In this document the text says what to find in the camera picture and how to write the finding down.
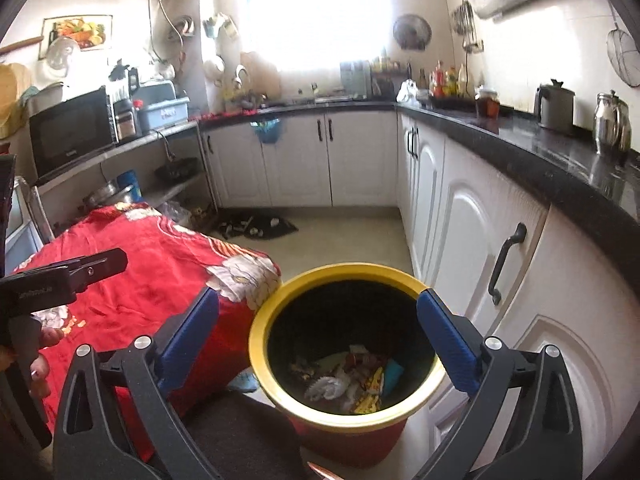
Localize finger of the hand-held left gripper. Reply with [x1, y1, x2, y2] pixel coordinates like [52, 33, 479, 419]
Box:
[67, 247, 128, 293]

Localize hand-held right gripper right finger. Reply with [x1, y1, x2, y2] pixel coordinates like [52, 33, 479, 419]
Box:
[415, 287, 585, 480]

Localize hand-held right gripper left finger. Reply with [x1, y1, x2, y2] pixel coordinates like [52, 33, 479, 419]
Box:
[51, 287, 221, 480]

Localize blue scrubbing cloth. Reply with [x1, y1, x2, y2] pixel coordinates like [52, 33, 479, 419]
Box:
[382, 360, 405, 391]

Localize yellow-rimmed trash bin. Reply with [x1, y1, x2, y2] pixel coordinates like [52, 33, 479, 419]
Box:
[247, 261, 447, 470]

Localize red snack wrapper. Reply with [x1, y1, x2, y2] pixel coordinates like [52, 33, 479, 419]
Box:
[347, 352, 388, 368]

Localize yellow snack wrapper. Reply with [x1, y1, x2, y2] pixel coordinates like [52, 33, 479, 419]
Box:
[352, 367, 386, 415]

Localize green sponge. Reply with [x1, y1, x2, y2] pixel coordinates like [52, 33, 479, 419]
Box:
[315, 352, 348, 373]

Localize person's left hand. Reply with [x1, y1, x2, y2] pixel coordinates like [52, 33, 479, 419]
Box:
[27, 326, 66, 400]

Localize red floral tablecloth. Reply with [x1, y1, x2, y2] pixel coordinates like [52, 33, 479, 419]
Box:
[10, 202, 282, 463]

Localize plastic drawer unit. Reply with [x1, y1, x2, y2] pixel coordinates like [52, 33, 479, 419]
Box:
[5, 175, 51, 256]

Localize steel cooking pot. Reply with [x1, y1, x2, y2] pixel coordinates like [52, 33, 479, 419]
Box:
[82, 182, 133, 211]

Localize light blue slipper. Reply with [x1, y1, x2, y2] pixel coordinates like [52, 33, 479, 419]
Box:
[227, 370, 261, 393]

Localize blue canister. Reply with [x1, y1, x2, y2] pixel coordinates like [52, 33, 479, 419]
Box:
[117, 169, 142, 203]

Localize dark cloth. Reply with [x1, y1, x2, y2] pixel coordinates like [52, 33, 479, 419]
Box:
[185, 392, 311, 480]

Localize white kitchen cabinets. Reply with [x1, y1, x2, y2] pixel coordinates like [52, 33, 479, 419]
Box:
[200, 110, 640, 480]

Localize black frying pan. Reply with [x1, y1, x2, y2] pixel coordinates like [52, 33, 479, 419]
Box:
[155, 157, 198, 181]

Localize dark floor mat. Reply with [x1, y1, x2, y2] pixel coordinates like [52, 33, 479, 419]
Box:
[212, 212, 300, 241]

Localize black microwave oven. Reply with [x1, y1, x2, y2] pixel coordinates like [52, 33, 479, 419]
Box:
[28, 86, 118, 178]

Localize steel shelf rack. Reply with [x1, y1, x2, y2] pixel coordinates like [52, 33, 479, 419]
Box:
[30, 120, 221, 231]

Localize black blender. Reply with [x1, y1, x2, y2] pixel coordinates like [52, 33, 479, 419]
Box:
[109, 60, 141, 141]

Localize blue dish bin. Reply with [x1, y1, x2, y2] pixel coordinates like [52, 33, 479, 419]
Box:
[135, 95, 191, 131]

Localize round bamboo tray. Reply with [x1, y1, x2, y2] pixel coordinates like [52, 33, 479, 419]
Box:
[0, 62, 33, 138]

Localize small white fan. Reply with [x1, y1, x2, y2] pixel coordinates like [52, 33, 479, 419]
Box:
[45, 35, 81, 83]

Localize blue hanging basket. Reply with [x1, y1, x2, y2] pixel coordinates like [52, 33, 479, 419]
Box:
[250, 119, 282, 145]

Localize round white hanging lid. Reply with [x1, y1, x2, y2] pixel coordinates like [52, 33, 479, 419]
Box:
[202, 55, 227, 81]

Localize framed fruit picture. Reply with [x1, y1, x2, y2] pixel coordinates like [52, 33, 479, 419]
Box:
[39, 15, 113, 61]

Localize wooden rolling pin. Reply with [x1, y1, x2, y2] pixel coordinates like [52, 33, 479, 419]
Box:
[0, 35, 46, 56]

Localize glass jar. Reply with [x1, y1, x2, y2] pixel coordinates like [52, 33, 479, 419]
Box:
[475, 87, 501, 118]

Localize wooden cutting board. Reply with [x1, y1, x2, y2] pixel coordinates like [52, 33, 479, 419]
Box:
[240, 51, 282, 101]

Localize grey electric kettle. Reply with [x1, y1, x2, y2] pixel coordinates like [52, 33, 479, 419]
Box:
[534, 79, 576, 133]

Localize white hanging utensil holder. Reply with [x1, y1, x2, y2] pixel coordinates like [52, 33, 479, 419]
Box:
[202, 12, 238, 41]

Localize steel pitcher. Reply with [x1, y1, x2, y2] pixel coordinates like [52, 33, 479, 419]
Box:
[595, 91, 632, 156]

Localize grey knife block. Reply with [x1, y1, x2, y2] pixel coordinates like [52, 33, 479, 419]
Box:
[340, 60, 372, 98]

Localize hanging kitchen utensils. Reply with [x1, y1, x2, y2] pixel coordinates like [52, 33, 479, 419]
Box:
[451, 0, 483, 53]

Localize kitchen window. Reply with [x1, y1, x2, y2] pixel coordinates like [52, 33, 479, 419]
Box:
[245, 0, 396, 91]

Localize grey wall fan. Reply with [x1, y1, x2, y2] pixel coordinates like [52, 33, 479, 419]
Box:
[392, 13, 432, 52]

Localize wire mesh strainer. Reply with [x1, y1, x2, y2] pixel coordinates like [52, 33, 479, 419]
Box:
[606, 5, 640, 88]

